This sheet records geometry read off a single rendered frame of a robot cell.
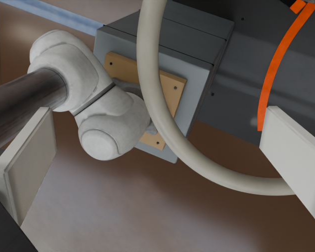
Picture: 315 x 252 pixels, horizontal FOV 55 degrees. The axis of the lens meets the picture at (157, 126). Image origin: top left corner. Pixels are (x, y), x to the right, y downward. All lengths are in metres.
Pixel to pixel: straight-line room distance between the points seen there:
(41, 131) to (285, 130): 0.13
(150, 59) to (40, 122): 0.27
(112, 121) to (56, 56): 0.21
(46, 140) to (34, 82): 0.53
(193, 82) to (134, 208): 1.79
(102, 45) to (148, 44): 0.66
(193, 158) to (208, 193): 1.81
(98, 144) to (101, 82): 0.17
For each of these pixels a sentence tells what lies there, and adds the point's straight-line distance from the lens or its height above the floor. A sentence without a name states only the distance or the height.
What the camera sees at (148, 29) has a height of 1.33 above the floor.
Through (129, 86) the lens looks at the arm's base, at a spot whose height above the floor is 0.86.
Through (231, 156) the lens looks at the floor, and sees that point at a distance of 2.06.
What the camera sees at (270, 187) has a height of 1.27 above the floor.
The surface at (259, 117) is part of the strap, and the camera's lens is 1.88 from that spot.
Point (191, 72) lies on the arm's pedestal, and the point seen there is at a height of 0.80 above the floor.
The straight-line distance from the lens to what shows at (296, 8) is 1.66.
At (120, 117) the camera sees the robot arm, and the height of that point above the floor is 1.04.
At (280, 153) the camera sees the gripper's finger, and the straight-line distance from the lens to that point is 0.18.
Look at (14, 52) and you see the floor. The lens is 2.43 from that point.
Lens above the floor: 1.70
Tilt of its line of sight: 56 degrees down
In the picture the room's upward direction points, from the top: 147 degrees counter-clockwise
